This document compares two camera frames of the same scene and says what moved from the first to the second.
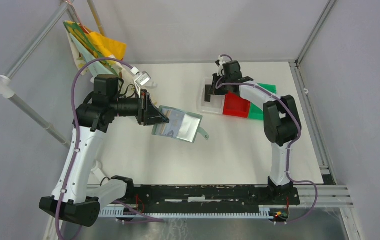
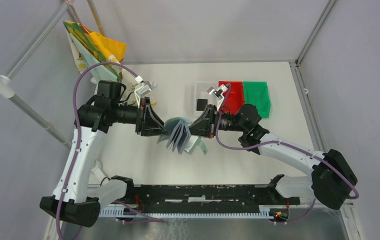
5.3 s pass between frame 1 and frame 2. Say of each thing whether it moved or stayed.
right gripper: moved
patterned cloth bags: stayed
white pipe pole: stayed
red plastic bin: stayed
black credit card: moved
